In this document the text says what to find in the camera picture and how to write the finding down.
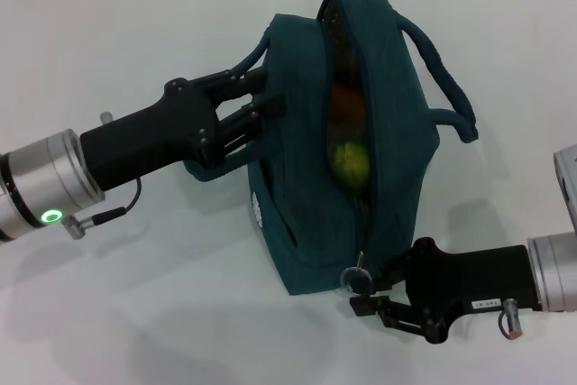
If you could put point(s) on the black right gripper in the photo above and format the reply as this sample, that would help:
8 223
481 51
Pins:
473 277

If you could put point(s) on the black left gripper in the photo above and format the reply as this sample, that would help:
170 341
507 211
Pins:
144 141

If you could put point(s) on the orange-yellow pear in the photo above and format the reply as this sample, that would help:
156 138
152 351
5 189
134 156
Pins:
347 105

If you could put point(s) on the green cucumber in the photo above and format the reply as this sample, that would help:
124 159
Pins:
351 164

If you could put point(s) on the dark teal insulated bag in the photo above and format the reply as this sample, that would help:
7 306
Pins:
405 155

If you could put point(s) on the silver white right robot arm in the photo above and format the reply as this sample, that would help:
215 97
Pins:
556 272

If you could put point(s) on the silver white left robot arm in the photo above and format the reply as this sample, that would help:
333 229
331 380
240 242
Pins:
40 182

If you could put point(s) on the small silver flange stub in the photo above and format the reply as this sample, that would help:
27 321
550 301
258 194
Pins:
513 319
106 117

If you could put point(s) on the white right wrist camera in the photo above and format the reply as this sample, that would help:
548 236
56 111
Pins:
567 177

